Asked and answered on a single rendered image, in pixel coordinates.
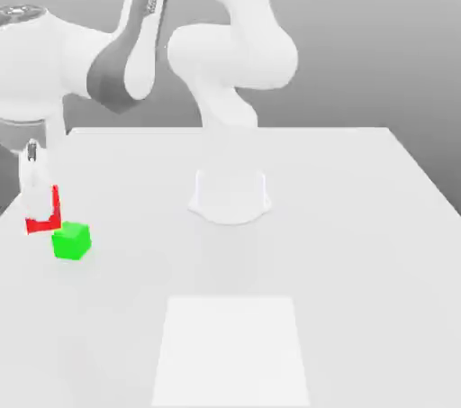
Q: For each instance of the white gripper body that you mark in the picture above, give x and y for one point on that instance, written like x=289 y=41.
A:
x=36 y=184

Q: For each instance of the small red cube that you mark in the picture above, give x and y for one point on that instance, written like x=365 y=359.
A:
x=43 y=225

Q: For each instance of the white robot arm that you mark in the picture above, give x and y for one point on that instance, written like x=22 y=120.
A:
x=234 y=55

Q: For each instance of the small green cube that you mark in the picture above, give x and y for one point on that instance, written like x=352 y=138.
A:
x=70 y=244

